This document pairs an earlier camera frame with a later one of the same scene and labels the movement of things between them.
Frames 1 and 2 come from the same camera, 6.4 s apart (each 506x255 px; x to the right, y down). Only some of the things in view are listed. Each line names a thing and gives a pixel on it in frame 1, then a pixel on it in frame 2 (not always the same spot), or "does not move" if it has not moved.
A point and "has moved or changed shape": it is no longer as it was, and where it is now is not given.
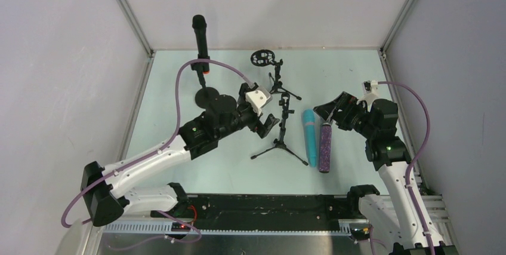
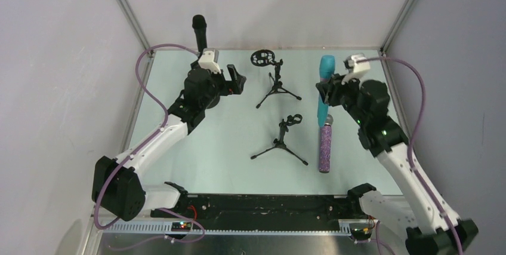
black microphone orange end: (199, 24) does not move
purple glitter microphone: (325, 147) does not move
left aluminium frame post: (129, 10) does not move
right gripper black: (345, 110) to (332, 92)
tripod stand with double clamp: (280, 141) has moved or changed shape
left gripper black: (258, 122) to (226, 83)
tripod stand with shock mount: (265, 57) does not move
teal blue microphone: (309, 132) to (326, 71)
